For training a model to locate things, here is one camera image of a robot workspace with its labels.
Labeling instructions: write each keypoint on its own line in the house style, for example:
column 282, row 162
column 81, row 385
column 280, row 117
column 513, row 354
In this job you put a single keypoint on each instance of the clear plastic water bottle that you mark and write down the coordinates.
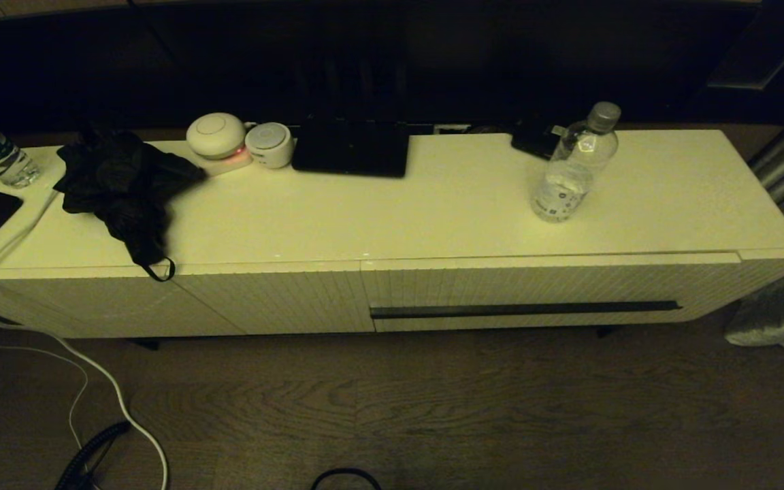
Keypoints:
column 569, row 184

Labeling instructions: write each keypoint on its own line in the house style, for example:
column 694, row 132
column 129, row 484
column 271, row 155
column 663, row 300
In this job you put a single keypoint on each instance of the white low cabinet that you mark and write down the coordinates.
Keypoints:
column 433, row 218

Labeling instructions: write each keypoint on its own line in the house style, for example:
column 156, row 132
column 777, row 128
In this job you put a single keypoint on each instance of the black flat set-top box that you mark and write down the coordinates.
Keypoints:
column 351, row 148

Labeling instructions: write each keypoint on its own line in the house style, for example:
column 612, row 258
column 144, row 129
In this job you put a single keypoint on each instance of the white ribbed cabinet door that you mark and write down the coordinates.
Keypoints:
column 283, row 299

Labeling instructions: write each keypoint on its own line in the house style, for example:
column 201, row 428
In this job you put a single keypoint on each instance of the white power strip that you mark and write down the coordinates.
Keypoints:
column 451, row 128

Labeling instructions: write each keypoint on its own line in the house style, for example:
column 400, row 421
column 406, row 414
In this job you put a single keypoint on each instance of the small white round speaker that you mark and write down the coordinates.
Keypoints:
column 269, row 145

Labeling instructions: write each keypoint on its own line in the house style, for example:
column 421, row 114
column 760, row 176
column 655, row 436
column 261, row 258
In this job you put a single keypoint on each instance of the black HDMI box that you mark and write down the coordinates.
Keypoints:
column 535, row 141

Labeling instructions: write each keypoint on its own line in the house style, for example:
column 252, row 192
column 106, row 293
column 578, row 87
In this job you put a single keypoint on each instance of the white base pad red light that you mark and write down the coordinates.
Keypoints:
column 229, row 164

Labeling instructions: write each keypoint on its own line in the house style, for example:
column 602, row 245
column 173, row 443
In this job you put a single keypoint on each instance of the large white round device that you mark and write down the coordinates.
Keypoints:
column 215, row 135

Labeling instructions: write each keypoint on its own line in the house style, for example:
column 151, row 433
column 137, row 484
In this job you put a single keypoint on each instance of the black folded umbrella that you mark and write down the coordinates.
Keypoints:
column 120, row 184

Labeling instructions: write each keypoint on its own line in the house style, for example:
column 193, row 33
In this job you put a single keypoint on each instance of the dark side cabinet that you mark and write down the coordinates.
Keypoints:
column 766, row 47

